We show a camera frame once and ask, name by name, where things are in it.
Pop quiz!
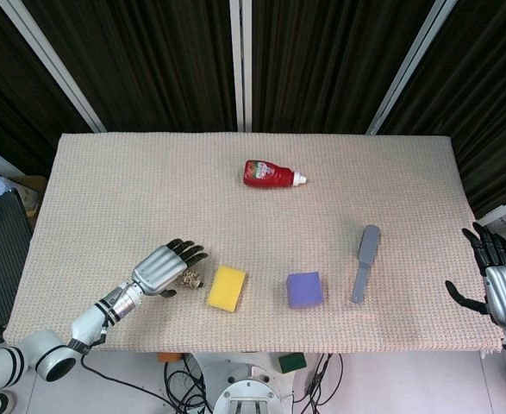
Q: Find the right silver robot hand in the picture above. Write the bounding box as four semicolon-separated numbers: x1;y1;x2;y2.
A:
445;222;506;330

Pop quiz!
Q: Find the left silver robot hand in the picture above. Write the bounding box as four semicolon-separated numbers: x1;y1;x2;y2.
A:
130;238;209;299

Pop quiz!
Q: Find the small patterned brown object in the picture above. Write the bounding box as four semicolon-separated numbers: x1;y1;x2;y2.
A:
175;268;204;289

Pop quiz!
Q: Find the robot base column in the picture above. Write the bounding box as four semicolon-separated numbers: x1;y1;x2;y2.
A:
190;352;295;414

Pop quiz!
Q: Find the yellow sponge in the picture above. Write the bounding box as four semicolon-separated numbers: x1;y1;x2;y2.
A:
206;265;249;313

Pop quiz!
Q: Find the beige woven table cloth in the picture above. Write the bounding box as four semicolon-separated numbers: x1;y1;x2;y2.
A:
2;132;504;357

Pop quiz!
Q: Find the grey brush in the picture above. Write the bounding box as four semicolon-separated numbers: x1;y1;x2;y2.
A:
350;223;383;304

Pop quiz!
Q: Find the red ketchup bottle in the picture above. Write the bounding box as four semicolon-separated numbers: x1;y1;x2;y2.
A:
242;159;309;189

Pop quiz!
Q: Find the purple sponge block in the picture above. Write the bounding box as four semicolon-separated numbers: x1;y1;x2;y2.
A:
285;271;325;310

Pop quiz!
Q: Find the black mesh chair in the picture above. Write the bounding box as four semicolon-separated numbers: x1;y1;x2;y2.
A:
0;189;34;344

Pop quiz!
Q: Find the green block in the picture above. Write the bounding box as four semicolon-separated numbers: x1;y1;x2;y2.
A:
278;352;308;374

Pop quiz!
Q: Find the black cable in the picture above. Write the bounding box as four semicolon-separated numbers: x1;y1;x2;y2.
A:
79;352;215;414

